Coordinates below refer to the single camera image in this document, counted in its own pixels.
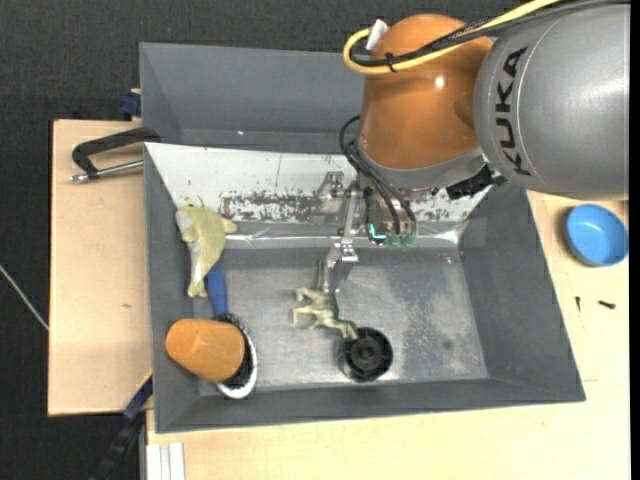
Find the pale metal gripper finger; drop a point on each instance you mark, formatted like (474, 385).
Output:
(320, 275)
(340, 263)

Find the grey metal bin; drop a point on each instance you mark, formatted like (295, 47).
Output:
(430, 318)

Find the blue bowl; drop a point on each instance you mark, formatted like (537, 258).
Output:
(597, 235)

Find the small black screw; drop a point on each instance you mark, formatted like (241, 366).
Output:
(608, 305)

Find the pale cardboard board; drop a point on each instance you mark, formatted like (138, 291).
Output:
(95, 268)

